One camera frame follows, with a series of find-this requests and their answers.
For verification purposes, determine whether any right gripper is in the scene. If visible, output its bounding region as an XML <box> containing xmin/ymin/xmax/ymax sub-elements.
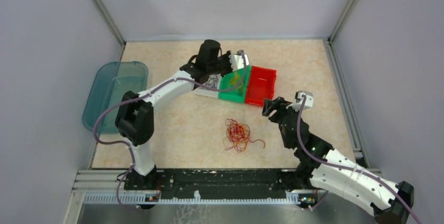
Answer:
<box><xmin>262</xmin><ymin>96</ymin><xmax>304</xmax><ymax>148</ymax></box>

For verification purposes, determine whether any coloured wire bundle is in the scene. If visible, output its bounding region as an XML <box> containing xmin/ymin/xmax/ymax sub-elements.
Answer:
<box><xmin>223</xmin><ymin>118</ymin><xmax>267</xmax><ymax>154</ymax></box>

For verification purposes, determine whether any yellow wire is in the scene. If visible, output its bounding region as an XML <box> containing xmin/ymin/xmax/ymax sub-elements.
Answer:
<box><xmin>227</xmin><ymin>71</ymin><xmax>246</xmax><ymax>95</ymax></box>

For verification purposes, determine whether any purple wire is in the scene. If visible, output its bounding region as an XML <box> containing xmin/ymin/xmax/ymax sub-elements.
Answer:
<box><xmin>204</xmin><ymin>75</ymin><xmax>221</xmax><ymax>90</ymax></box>

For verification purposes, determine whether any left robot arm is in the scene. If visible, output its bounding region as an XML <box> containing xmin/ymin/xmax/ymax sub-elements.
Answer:
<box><xmin>115</xmin><ymin>39</ymin><xmax>239</xmax><ymax>189</ymax></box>

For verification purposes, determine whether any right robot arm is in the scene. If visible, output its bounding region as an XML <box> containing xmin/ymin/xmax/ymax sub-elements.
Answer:
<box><xmin>262</xmin><ymin>92</ymin><xmax>414</xmax><ymax>223</ymax></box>

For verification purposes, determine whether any red plastic bin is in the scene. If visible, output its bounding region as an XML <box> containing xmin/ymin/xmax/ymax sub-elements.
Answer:
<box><xmin>244</xmin><ymin>66</ymin><xmax>277</xmax><ymax>107</ymax></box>

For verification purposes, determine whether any green plastic bin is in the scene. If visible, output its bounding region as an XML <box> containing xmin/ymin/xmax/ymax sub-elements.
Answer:
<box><xmin>218</xmin><ymin>66</ymin><xmax>251</xmax><ymax>103</ymax></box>

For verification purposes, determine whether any white plastic bin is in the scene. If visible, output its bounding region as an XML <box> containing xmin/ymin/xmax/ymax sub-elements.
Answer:
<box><xmin>194</xmin><ymin>74</ymin><xmax>221</xmax><ymax>98</ymax></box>

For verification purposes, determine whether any teal translucent tray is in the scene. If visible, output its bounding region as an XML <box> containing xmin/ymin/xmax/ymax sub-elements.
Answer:
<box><xmin>82</xmin><ymin>61</ymin><xmax>149</xmax><ymax>131</ymax></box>

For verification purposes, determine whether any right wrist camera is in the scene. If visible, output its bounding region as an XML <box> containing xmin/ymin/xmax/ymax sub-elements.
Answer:
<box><xmin>293</xmin><ymin>91</ymin><xmax>314</xmax><ymax>111</ymax></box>

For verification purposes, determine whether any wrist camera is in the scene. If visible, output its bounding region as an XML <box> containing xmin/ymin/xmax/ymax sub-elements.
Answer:
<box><xmin>293</xmin><ymin>91</ymin><xmax>314</xmax><ymax>111</ymax></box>
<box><xmin>229</xmin><ymin>50</ymin><xmax>250</xmax><ymax>72</ymax></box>

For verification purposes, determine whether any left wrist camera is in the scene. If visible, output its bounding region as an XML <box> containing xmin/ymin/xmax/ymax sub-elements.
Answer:
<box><xmin>229</xmin><ymin>50</ymin><xmax>250</xmax><ymax>72</ymax></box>

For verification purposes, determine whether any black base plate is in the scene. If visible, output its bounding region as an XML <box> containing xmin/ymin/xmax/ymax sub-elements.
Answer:
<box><xmin>123</xmin><ymin>167</ymin><xmax>318</xmax><ymax>203</ymax></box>

